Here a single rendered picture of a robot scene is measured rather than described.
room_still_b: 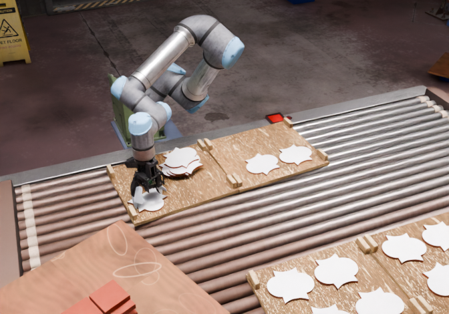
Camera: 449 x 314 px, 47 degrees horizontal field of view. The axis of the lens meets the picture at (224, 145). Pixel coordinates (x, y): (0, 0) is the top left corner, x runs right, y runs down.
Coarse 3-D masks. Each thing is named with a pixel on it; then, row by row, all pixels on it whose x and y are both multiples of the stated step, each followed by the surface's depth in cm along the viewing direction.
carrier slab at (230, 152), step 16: (256, 128) 227; (272, 128) 227; (288, 128) 227; (224, 144) 217; (240, 144) 217; (256, 144) 217; (272, 144) 217; (288, 144) 217; (304, 144) 217; (224, 160) 207; (240, 160) 207; (320, 160) 207; (240, 176) 199; (256, 176) 199; (272, 176) 199; (288, 176) 200; (240, 192) 193
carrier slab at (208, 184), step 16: (160, 160) 207; (208, 160) 207; (128, 176) 199; (192, 176) 199; (208, 176) 199; (224, 176) 199; (128, 192) 191; (176, 192) 191; (192, 192) 191; (208, 192) 191; (224, 192) 191; (176, 208) 183
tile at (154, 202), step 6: (144, 192) 189; (150, 192) 189; (156, 192) 189; (144, 198) 187; (150, 198) 187; (156, 198) 187; (162, 198) 187; (132, 204) 185; (138, 204) 184; (144, 204) 184; (150, 204) 184; (156, 204) 184; (162, 204) 184; (150, 210) 181; (156, 210) 182
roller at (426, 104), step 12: (408, 108) 245; (420, 108) 247; (348, 120) 235; (360, 120) 236; (372, 120) 238; (300, 132) 227; (312, 132) 229; (84, 180) 199; (96, 180) 200; (108, 180) 201; (36, 192) 193; (48, 192) 194; (60, 192) 195
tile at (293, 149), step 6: (282, 150) 212; (288, 150) 212; (294, 150) 212; (300, 150) 212; (306, 150) 212; (282, 156) 208; (288, 156) 208; (294, 156) 208; (300, 156) 208; (306, 156) 208; (288, 162) 205; (294, 162) 205; (300, 162) 205
